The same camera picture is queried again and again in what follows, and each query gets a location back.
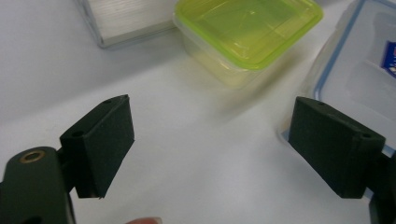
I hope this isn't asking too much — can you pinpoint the clear plastic container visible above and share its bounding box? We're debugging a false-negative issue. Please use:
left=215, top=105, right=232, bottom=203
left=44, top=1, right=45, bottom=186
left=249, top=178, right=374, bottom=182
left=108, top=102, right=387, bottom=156
left=172, top=15, right=300, bottom=91

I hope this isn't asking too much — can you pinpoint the green plastic lid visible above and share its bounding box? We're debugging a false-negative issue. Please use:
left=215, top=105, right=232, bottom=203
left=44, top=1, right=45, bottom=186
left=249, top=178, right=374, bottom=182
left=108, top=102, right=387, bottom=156
left=173, top=0, right=325, bottom=71

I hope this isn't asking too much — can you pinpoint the silver metal block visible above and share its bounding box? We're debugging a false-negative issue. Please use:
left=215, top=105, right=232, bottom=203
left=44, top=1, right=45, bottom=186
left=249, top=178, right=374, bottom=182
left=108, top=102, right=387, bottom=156
left=74, top=0, right=179, bottom=49

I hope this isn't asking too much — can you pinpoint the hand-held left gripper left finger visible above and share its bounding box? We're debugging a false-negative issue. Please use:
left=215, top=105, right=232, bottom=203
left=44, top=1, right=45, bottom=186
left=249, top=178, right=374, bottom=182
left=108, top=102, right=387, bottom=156
left=59, top=94, right=135, bottom=199

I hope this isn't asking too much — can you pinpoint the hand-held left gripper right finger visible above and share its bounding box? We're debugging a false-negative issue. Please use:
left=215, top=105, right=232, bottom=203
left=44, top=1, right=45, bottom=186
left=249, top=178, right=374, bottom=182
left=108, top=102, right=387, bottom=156
left=288, top=96, right=387, bottom=199

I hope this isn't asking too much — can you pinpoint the clear container with blue-rimmed lid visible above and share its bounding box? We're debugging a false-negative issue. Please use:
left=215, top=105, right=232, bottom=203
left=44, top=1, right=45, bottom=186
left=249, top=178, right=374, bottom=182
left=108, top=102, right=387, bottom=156
left=276, top=0, right=396, bottom=158

